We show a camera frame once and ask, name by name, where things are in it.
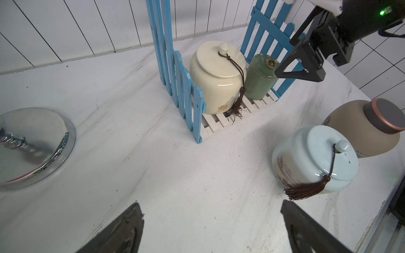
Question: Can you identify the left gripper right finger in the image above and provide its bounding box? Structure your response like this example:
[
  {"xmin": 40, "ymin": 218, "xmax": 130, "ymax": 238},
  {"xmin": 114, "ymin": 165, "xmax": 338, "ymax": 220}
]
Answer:
[{"xmin": 281, "ymin": 200, "xmax": 351, "ymax": 253}]

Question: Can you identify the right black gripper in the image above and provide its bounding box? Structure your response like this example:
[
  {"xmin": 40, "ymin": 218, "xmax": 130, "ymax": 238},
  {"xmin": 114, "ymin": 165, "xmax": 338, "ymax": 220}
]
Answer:
[{"xmin": 275, "ymin": 6, "xmax": 354, "ymax": 82}]

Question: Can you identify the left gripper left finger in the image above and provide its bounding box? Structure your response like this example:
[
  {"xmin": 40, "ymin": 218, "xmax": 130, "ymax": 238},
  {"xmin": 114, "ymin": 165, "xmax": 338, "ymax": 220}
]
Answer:
[{"xmin": 78, "ymin": 202, "xmax": 144, "ymax": 253}]

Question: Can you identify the blue white slatted shelf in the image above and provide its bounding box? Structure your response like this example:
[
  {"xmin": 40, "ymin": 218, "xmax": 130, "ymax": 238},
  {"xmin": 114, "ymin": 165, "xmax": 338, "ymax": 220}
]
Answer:
[{"xmin": 146, "ymin": 1, "xmax": 295, "ymax": 143}]

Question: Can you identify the small green tea canister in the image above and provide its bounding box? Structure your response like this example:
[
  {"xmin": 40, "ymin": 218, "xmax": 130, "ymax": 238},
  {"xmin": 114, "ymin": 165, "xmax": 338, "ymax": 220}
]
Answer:
[{"xmin": 244, "ymin": 53, "xmax": 280, "ymax": 100}]

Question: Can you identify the pale blue tasselled tea canister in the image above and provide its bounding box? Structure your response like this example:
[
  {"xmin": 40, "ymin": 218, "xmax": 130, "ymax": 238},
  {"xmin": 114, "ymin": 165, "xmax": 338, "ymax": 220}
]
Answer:
[{"xmin": 272, "ymin": 125, "xmax": 359, "ymax": 200}]

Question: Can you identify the brown clay tea canister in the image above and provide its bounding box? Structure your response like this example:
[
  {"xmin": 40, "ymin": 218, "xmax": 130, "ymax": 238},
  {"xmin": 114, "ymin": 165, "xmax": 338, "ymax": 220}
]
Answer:
[{"xmin": 323, "ymin": 98, "xmax": 405, "ymax": 158}]

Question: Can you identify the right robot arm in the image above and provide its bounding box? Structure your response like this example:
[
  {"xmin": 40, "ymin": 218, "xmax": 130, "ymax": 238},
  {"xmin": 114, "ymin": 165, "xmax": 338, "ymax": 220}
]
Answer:
[{"xmin": 275, "ymin": 1, "xmax": 405, "ymax": 82}]

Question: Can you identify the cream tasselled tea canister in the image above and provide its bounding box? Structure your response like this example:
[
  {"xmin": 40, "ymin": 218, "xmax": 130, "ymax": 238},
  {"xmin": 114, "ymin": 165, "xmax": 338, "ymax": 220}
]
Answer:
[{"xmin": 189, "ymin": 41, "xmax": 246, "ymax": 114}]

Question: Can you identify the chrome cup holder stand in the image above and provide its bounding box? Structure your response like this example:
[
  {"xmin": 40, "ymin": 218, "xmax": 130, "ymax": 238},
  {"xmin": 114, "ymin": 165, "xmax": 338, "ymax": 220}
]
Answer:
[{"xmin": 1, "ymin": 108, "xmax": 76, "ymax": 192}]

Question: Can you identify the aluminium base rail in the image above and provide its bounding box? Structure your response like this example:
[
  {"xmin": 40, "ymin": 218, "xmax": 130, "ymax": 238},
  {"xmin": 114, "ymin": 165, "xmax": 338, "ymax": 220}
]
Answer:
[{"xmin": 355, "ymin": 176, "xmax": 405, "ymax": 253}]

